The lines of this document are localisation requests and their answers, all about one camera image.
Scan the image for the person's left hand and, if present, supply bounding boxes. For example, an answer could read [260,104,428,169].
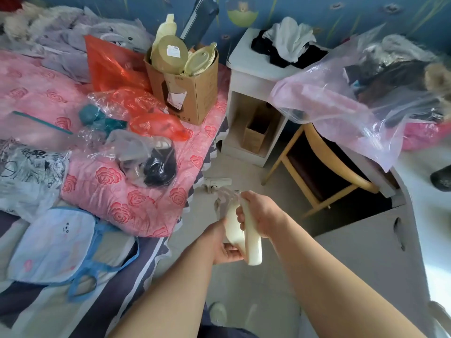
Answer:
[202,219,244,265]

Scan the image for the person's right hand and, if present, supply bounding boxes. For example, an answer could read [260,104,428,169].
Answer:
[236,191,288,240]

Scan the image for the cream handheld plastic device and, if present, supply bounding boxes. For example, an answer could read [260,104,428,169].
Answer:
[223,199,263,266]

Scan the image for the person's right forearm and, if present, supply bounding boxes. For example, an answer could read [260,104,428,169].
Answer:
[266,214,428,338]

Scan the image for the person's left forearm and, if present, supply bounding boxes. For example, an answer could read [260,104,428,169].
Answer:
[107,239,231,338]

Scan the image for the clear plastic wrapper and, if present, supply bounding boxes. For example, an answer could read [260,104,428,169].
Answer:
[214,188,244,222]

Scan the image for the white floor plug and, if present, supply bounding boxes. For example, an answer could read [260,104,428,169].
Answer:
[204,177,233,193]

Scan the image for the pale green slipper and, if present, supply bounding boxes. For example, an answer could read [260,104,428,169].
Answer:
[208,302,228,328]

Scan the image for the person's dark trousers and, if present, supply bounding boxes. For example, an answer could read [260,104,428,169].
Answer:
[199,302,259,338]

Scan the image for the small brown cardboard box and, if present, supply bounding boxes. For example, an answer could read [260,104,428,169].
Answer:
[242,114,272,154]

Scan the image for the wooden chair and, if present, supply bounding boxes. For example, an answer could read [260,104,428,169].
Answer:
[261,122,380,219]

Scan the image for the clear bag with black item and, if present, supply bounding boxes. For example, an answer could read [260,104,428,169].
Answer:
[106,129,178,188]

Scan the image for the white nightstand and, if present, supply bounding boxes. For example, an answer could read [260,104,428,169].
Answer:
[221,27,330,168]

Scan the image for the pink rose quilt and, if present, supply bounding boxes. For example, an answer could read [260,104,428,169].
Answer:
[0,50,231,238]

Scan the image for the white cabinet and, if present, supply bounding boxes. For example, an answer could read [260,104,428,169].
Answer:
[314,148,451,338]

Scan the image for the large clear pinkish plastic bag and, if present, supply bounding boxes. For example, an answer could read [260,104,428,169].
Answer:
[268,24,451,173]

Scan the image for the pale yellow lidded container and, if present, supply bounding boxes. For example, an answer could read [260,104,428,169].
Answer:
[183,42,218,76]

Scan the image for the black clothes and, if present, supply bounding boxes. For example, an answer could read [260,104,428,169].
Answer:
[251,30,330,69]

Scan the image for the clear bag with teal item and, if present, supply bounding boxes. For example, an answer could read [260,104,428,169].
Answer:
[76,91,170,145]

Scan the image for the round tan lidded container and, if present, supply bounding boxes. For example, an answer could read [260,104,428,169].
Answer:
[151,35,189,75]

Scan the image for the white bib with blue trim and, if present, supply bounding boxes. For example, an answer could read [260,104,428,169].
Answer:
[6,207,140,302]

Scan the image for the white garment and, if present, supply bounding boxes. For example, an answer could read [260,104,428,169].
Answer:
[272,16,317,64]

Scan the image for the orange plastic bag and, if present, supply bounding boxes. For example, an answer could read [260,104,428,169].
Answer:
[83,34,191,142]

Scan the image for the pink fabric bundle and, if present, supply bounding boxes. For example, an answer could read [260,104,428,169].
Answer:
[402,120,451,152]

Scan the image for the cream plastic bottle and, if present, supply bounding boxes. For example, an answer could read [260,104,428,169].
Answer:
[151,14,178,60]

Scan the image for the striped bed sheet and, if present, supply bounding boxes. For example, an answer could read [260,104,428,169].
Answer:
[0,130,229,338]

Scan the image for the dark grey upright appliance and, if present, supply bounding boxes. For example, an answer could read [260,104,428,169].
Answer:
[180,0,220,50]

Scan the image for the black round object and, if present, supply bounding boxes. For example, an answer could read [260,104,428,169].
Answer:
[430,165,451,192]

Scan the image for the dark clothes in bag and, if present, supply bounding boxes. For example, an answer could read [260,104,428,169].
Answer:
[343,34,451,127]

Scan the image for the black and white printed bag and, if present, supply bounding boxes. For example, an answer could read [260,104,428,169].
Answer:
[0,139,71,222]

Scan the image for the clear zip bag teal strip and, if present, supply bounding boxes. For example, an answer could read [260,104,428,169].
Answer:
[0,111,106,153]

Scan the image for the fluffy beige plush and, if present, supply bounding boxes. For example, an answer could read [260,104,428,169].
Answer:
[424,61,451,120]

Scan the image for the pile of lilac clothes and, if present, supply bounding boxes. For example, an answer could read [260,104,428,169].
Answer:
[0,5,152,83]

